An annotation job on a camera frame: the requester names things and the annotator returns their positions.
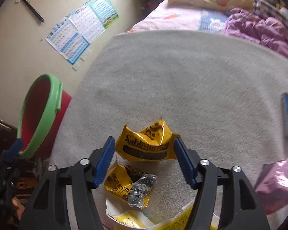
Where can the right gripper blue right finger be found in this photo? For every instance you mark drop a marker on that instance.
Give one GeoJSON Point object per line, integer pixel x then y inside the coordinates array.
{"type": "Point", "coordinates": [188, 160]}

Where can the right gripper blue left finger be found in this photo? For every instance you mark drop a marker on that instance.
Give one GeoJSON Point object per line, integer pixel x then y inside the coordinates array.
{"type": "Point", "coordinates": [101, 161]}

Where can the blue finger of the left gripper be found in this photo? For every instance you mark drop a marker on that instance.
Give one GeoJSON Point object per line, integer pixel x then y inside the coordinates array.
{"type": "Point", "coordinates": [13, 151]}

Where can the yellow Sable snack bag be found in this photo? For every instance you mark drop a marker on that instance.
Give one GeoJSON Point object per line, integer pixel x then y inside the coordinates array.
{"type": "Point", "coordinates": [154, 143]}

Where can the yellow cookie wrapper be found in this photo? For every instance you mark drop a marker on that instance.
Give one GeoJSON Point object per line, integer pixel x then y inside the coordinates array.
{"type": "Point", "coordinates": [131, 185]}

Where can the pink foil bag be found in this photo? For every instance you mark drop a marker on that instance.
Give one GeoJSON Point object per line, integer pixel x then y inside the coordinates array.
{"type": "Point", "coordinates": [272, 186]}

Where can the white yellow paper bag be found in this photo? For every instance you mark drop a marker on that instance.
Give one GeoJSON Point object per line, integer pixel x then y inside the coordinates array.
{"type": "Point", "coordinates": [122, 216]}

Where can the red bin with green rim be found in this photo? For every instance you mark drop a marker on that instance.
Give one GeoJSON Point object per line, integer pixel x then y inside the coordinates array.
{"type": "Point", "coordinates": [42, 112]}

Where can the pink patterned bed sheet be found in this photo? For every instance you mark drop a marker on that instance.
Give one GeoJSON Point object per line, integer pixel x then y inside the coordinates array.
{"type": "Point", "coordinates": [183, 17]}

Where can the purple quilt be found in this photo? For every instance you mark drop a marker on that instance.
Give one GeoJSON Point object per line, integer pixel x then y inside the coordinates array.
{"type": "Point", "coordinates": [269, 32]}

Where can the plaid pillow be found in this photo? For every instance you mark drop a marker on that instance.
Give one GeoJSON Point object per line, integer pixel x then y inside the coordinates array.
{"type": "Point", "coordinates": [264, 9]}

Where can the left wall chart poster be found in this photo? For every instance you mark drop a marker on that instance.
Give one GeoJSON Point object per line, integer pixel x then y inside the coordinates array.
{"type": "Point", "coordinates": [67, 40]}

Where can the wall chart poster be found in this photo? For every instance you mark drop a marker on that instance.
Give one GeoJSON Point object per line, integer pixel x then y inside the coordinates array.
{"type": "Point", "coordinates": [87, 22]}
{"type": "Point", "coordinates": [67, 40]}

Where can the middle wall chart poster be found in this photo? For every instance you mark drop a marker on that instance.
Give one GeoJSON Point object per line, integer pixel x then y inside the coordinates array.
{"type": "Point", "coordinates": [87, 22]}

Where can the right green wall poster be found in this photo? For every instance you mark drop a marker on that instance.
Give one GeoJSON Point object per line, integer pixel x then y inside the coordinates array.
{"type": "Point", "coordinates": [104, 11]}

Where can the black hanging wall strip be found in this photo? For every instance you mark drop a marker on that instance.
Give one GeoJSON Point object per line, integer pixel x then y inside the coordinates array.
{"type": "Point", "coordinates": [32, 10]}

